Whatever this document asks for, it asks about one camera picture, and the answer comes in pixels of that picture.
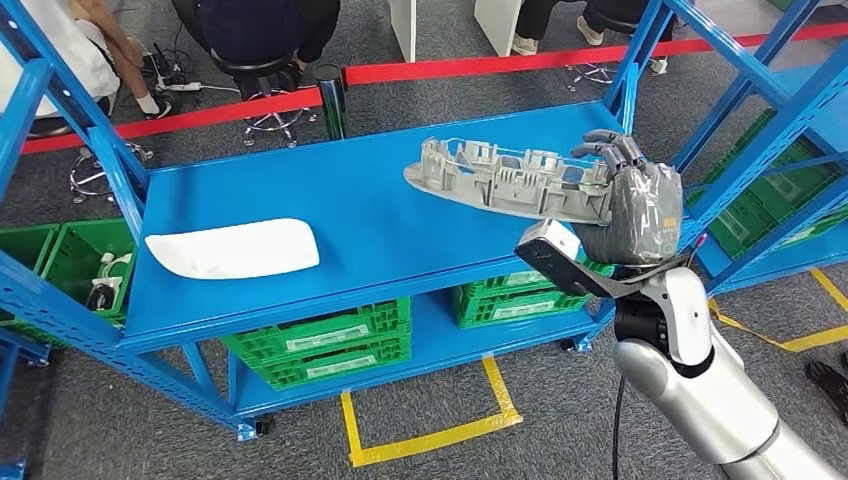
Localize open green plastic crate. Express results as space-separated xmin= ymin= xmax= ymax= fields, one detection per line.
xmin=0 ymin=223 xmax=61 ymax=349
xmin=29 ymin=218 xmax=137 ymax=326

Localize black humanoid robot legs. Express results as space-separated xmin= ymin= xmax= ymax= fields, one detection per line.
xmin=804 ymin=351 xmax=848 ymax=429

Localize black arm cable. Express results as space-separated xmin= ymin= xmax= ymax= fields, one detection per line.
xmin=609 ymin=374 xmax=627 ymax=480

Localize narrow white panel leg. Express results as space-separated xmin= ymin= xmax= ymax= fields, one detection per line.
xmin=387 ymin=0 xmax=419 ymax=64

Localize grey plastic wheel hubcap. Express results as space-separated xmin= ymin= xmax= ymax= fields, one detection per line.
xmin=402 ymin=137 xmax=617 ymax=227

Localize wide white panel leg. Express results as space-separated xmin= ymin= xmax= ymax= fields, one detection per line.
xmin=473 ymin=0 xmax=525 ymax=58

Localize chrome stanchion post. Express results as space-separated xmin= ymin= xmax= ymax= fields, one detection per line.
xmin=313 ymin=63 xmax=349 ymax=142

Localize yellow floor tape outline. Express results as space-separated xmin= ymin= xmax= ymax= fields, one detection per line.
xmin=707 ymin=268 xmax=848 ymax=354
xmin=339 ymin=356 xmax=525 ymax=470

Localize white plastic cover part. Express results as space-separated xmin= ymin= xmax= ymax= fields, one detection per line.
xmin=144 ymin=217 xmax=321 ymax=282

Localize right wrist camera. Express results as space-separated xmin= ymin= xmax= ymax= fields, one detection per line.
xmin=513 ymin=219 xmax=690 ymax=299

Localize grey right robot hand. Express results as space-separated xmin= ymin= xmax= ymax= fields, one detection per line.
xmin=569 ymin=129 xmax=685 ymax=268

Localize black swivel stool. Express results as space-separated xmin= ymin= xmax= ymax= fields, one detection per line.
xmin=566 ymin=13 xmax=669 ymax=86
xmin=69 ymin=142 xmax=155 ymax=205
xmin=210 ymin=49 xmax=318 ymax=148

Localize person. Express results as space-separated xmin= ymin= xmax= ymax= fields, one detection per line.
xmin=510 ymin=0 xmax=677 ymax=58
xmin=170 ymin=0 xmax=342 ymax=87
xmin=0 ymin=0 xmax=175 ymax=137

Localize white parts inside crate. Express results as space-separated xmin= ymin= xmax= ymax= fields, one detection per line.
xmin=86 ymin=251 xmax=134 ymax=313

